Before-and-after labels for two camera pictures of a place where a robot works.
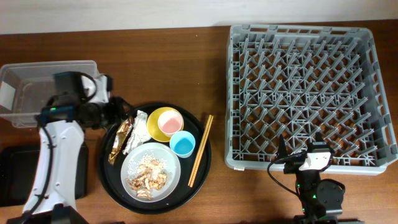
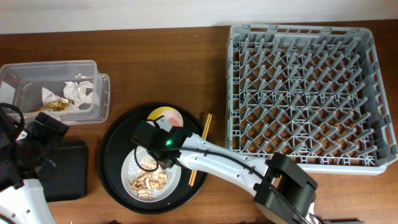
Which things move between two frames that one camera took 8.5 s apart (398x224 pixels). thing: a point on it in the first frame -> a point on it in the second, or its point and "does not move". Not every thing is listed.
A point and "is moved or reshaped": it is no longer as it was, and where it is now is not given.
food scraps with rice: [145, 173] does not move
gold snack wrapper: [124, 129] is moved or reshaped
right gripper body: [295, 162] -> [160, 160]
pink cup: [170, 122] does not move
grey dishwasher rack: [298, 81] does not move
